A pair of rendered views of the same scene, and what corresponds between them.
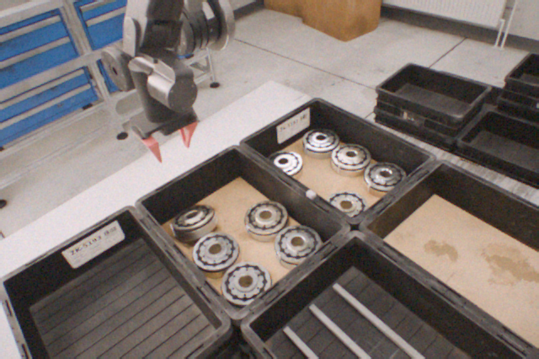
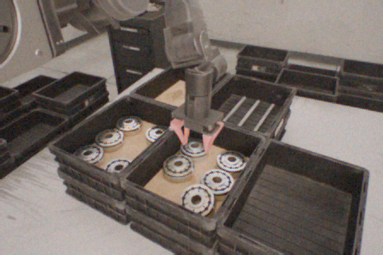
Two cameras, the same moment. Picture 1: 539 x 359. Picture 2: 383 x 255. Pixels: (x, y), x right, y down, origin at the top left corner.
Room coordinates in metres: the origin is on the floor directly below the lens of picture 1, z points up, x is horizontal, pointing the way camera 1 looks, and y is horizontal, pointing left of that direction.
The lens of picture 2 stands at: (0.88, 0.67, 1.51)
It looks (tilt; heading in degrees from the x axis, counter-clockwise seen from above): 36 degrees down; 245
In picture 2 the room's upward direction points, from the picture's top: straight up
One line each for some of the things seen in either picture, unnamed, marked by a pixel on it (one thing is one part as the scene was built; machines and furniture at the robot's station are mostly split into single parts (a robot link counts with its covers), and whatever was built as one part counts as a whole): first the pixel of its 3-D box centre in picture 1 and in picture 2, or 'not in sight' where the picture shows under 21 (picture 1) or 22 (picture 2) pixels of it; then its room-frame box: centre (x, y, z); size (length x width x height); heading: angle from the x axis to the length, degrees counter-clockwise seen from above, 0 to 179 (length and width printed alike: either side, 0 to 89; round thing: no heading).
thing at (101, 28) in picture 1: (145, 29); not in sight; (2.54, 0.64, 0.60); 0.72 x 0.03 x 0.56; 130
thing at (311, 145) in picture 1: (321, 139); (88, 154); (0.88, -0.16, 0.86); 0.10 x 0.10 x 0.01
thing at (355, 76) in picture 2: not in sight; (360, 95); (-1.20, -0.63, 0.37); 0.40 x 0.30 x 0.45; 130
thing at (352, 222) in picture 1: (332, 152); (123, 130); (0.75, -0.17, 0.92); 0.40 x 0.30 x 0.02; 35
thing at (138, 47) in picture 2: not in sight; (151, 58); (0.12, -1.87, 0.45); 0.60 x 0.45 x 0.90; 40
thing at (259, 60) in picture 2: not in sight; (260, 77); (-0.68, -1.24, 0.37); 0.40 x 0.30 x 0.45; 130
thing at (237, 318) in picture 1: (236, 217); (198, 159); (0.58, 0.08, 0.92); 0.40 x 0.30 x 0.02; 35
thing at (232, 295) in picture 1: (246, 282); (232, 160); (0.45, 0.07, 0.86); 0.10 x 0.10 x 0.01
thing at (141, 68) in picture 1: (151, 76); (199, 79); (0.63, 0.17, 1.24); 0.07 x 0.06 x 0.07; 39
